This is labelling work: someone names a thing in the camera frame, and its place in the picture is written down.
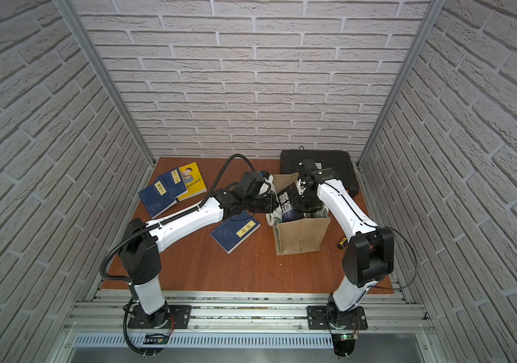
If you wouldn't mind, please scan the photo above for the black cover book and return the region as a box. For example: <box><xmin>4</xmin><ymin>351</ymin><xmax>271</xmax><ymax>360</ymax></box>
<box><xmin>278</xmin><ymin>185</ymin><xmax>305</xmax><ymax>222</ymax></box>

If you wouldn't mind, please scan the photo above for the yellow cartoon cover book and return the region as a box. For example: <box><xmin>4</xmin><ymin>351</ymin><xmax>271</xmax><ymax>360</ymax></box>
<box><xmin>178</xmin><ymin>162</ymin><xmax>207</xmax><ymax>201</ymax></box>

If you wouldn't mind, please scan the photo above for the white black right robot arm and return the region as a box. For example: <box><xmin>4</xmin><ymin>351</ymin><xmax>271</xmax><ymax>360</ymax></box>
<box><xmin>291</xmin><ymin>160</ymin><xmax>394</xmax><ymax>317</ymax></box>

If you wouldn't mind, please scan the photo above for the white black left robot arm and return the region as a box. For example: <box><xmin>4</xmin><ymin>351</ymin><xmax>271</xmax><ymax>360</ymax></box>
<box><xmin>119</xmin><ymin>171</ymin><xmax>278</xmax><ymax>316</ymax></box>

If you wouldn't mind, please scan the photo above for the black plastic tool case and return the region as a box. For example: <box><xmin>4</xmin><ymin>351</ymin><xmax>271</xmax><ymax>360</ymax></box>
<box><xmin>280</xmin><ymin>148</ymin><xmax>360</xmax><ymax>197</ymax></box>

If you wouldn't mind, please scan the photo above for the small yellow black cylinder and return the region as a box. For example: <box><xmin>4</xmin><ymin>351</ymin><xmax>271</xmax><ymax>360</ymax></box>
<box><xmin>337</xmin><ymin>237</ymin><xmax>349</xmax><ymax>250</ymax></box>

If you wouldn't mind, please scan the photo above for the black corrugated cable conduit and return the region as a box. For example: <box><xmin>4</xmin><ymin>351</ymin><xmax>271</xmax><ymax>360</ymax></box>
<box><xmin>99</xmin><ymin>153</ymin><xmax>257</xmax><ymax>283</ymax></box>

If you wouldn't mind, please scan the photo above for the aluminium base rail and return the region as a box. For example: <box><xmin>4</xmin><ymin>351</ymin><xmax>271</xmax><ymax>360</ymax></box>
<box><xmin>62</xmin><ymin>289</ymin><xmax>432</xmax><ymax>350</ymax></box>

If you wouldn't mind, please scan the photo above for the aluminium frame post right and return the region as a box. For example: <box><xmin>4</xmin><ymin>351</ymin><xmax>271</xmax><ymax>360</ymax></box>
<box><xmin>356</xmin><ymin>0</ymin><xmax>446</xmax><ymax>169</ymax></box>

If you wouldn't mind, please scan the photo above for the aluminium frame post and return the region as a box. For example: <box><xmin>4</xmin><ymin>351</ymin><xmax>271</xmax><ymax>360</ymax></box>
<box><xmin>54</xmin><ymin>0</ymin><xmax>156</xmax><ymax>168</ymax></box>
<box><xmin>356</xmin><ymin>0</ymin><xmax>446</xmax><ymax>169</ymax></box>

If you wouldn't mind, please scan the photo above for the aluminium frame post left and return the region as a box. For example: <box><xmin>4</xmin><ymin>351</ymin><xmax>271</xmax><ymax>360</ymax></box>
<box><xmin>54</xmin><ymin>0</ymin><xmax>156</xmax><ymax>168</ymax></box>

